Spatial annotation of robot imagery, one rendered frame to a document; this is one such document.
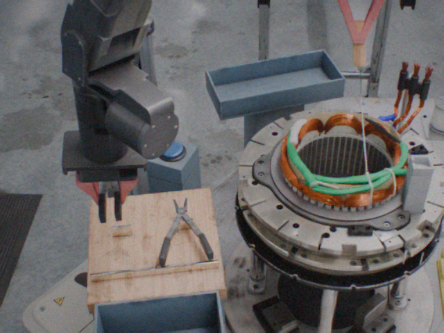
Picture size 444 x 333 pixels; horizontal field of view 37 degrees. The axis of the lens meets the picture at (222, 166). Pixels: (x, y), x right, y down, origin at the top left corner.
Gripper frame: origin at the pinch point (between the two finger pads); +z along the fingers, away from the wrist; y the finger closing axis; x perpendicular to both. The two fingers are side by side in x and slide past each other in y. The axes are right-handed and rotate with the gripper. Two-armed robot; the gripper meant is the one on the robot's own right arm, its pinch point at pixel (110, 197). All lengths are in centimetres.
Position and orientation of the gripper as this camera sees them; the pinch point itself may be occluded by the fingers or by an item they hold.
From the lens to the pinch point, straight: 88.5
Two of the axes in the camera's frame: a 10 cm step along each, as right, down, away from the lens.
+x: -1.1, -7.1, 7.0
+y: 9.9, -0.5, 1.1
